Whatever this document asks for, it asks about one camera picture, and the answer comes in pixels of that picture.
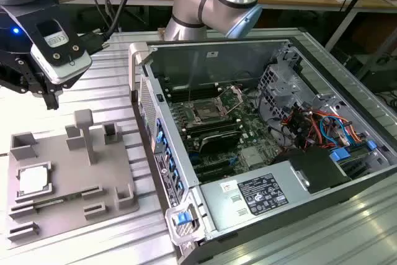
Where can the silver chipset heatsink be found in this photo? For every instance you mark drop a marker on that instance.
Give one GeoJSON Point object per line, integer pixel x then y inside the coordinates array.
{"type": "Point", "coordinates": [252, 156]}

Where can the black expansion slot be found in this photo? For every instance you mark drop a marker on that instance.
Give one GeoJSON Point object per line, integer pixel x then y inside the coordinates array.
{"type": "Point", "coordinates": [214, 170]}

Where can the open PC case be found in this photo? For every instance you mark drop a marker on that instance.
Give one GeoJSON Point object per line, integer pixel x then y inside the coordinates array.
{"type": "Point", "coordinates": [235, 57]}

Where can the grey parts rack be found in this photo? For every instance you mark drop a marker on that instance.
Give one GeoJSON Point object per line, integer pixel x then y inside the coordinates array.
{"type": "Point", "coordinates": [68, 168]}

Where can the silver CPU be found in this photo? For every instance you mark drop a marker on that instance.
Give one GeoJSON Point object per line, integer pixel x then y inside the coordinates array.
{"type": "Point", "coordinates": [32, 179]}

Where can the CPU socket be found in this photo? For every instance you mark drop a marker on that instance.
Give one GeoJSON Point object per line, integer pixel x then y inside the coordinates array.
{"type": "Point", "coordinates": [206, 113]}

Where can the blue card clip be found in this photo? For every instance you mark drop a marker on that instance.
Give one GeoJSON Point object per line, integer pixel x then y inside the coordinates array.
{"type": "Point", "coordinates": [160, 141]}

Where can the green RAM stick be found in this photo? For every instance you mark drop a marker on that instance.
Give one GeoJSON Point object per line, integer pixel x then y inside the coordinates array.
{"type": "Point", "coordinates": [62, 200]}

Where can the green motherboard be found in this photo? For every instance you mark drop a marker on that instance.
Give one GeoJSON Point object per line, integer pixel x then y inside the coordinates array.
{"type": "Point", "coordinates": [248, 128]}

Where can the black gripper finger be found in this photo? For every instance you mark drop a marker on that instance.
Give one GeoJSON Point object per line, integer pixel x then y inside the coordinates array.
{"type": "Point", "coordinates": [51, 99]}

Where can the metal disk bay cage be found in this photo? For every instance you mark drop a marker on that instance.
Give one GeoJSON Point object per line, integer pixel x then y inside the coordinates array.
{"type": "Point", "coordinates": [279, 91]}

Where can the black RAM slot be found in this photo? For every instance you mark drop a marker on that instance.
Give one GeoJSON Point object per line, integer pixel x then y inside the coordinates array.
{"type": "Point", "coordinates": [211, 123]}
{"type": "Point", "coordinates": [214, 129]}
{"type": "Point", "coordinates": [192, 89]}
{"type": "Point", "coordinates": [193, 97]}

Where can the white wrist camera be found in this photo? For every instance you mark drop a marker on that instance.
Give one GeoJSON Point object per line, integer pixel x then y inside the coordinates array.
{"type": "Point", "coordinates": [62, 74]}

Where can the black plastic cover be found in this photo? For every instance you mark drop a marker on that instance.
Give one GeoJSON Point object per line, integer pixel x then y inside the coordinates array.
{"type": "Point", "coordinates": [316, 168]}

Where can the black graphics card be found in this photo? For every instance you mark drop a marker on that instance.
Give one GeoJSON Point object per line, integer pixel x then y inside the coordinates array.
{"type": "Point", "coordinates": [220, 141]}

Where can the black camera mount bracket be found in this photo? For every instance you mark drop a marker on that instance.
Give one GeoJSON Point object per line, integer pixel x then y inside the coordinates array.
{"type": "Point", "coordinates": [28, 23]}

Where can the blue case latch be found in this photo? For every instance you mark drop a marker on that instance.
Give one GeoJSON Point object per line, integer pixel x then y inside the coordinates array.
{"type": "Point", "coordinates": [181, 218]}

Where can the silver power supply unit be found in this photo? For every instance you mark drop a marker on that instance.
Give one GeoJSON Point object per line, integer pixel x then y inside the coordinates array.
{"type": "Point", "coordinates": [223, 209]}

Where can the blue disk carrier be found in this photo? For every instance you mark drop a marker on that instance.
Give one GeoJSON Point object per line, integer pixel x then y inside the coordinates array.
{"type": "Point", "coordinates": [339, 154]}

